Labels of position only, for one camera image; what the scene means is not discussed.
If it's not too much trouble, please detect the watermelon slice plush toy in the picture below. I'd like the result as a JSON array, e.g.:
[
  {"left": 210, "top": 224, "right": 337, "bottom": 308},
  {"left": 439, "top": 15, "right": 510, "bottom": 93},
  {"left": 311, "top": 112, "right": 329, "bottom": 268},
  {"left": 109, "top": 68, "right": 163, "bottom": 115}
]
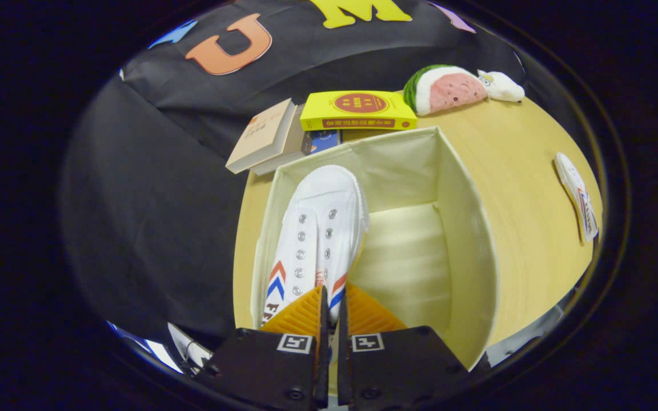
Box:
[{"left": 403, "top": 65, "right": 488, "bottom": 116}]

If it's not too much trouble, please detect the cream fabric storage box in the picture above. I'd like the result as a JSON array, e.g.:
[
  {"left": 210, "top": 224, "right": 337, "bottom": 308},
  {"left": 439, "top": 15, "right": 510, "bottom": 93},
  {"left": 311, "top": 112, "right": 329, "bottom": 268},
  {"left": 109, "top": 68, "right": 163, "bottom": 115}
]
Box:
[{"left": 249, "top": 127, "right": 498, "bottom": 369}]

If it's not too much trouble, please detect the smartphone with lit screen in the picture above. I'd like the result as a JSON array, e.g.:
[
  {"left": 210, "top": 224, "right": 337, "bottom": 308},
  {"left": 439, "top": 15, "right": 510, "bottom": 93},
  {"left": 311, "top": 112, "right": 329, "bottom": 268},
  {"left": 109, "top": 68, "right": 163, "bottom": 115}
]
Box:
[{"left": 106, "top": 320, "right": 184, "bottom": 374}]

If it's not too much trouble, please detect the yellow book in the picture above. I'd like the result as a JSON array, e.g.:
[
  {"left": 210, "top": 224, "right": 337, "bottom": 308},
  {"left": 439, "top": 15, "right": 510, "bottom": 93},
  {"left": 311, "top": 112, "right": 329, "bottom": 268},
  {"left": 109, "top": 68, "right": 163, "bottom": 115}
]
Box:
[{"left": 299, "top": 90, "right": 418, "bottom": 132}]

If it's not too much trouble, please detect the white plush toy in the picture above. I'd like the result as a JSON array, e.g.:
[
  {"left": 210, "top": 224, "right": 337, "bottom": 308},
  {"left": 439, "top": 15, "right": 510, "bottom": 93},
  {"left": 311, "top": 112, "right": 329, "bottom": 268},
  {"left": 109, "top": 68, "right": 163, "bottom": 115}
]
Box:
[{"left": 476, "top": 70, "right": 525, "bottom": 103}]

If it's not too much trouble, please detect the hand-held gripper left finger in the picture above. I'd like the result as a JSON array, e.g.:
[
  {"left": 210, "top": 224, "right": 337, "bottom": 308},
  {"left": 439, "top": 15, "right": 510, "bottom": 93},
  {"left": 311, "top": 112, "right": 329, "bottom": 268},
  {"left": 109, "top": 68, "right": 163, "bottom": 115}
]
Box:
[{"left": 194, "top": 285, "right": 330, "bottom": 411}]

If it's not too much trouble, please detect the black backdrop cloth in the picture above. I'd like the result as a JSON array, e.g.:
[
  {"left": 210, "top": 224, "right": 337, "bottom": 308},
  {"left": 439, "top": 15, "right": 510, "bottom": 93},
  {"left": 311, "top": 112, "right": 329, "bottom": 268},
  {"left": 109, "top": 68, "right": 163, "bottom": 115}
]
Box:
[{"left": 61, "top": 0, "right": 527, "bottom": 354}]

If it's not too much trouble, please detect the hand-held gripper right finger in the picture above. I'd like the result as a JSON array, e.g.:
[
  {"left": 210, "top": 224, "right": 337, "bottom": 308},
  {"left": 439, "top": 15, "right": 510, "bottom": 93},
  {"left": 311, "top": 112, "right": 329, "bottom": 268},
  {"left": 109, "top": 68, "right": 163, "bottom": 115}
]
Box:
[{"left": 338, "top": 283, "right": 472, "bottom": 411}]

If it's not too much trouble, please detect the blue book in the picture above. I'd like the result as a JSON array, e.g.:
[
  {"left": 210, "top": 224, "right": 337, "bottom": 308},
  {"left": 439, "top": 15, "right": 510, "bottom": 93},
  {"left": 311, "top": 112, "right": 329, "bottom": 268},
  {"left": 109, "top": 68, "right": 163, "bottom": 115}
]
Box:
[{"left": 302, "top": 130, "right": 342, "bottom": 156}]

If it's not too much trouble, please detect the white canvas shoe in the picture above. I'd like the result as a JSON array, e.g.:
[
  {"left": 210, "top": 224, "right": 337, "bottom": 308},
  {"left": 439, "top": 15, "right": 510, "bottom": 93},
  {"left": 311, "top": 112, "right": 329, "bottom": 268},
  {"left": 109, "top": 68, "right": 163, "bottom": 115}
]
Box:
[
  {"left": 555, "top": 152, "right": 599, "bottom": 244},
  {"left": 260, "top": 164, "right": 370, "bottom": 329}
]

